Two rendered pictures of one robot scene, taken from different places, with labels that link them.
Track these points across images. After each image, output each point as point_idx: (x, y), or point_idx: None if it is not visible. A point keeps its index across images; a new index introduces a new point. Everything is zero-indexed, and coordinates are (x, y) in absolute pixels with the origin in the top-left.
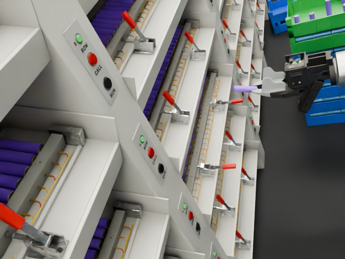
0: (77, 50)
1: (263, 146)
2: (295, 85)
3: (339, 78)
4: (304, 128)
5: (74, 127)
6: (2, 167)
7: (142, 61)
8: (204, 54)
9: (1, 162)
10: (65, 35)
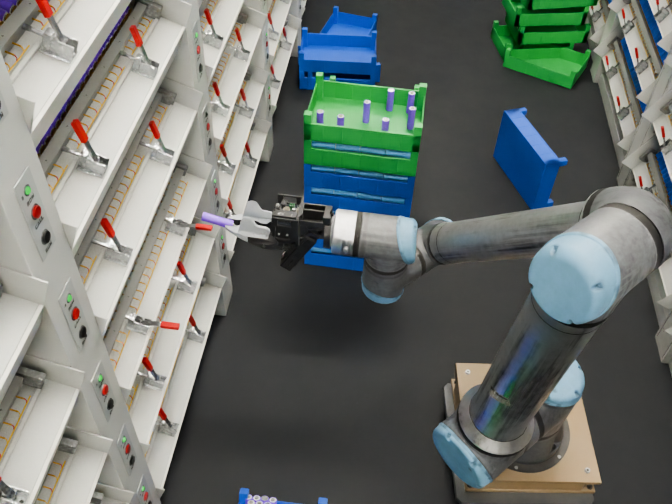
0: (23, 205)
1: (233, 280)
2: (281, 236)
3: (332, 244)
4: (299, 265)
5: None
6: None
7: (86, 187)
8: (170, 157)
9: None
10: (15, 191)
